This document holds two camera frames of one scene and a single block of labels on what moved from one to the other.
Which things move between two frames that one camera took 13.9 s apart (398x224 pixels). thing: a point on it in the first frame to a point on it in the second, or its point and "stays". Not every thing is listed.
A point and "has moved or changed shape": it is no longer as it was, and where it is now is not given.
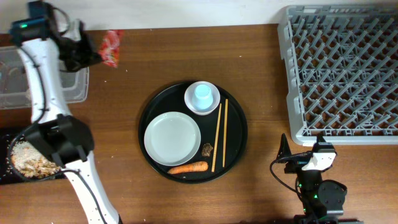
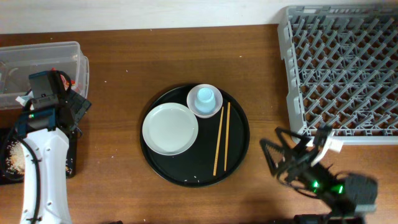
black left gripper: [93, 58] to [80, 104]
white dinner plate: [172, 139] has moved or changed shape
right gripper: [301, 162] to [273, 169]
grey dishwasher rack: [341, 72] stays
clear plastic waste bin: [14, 89] stays
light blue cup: [203, 98] has moved or changed shape
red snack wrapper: [109, 50] to [66, 83]
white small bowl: [202, 98] has moved or changed shape
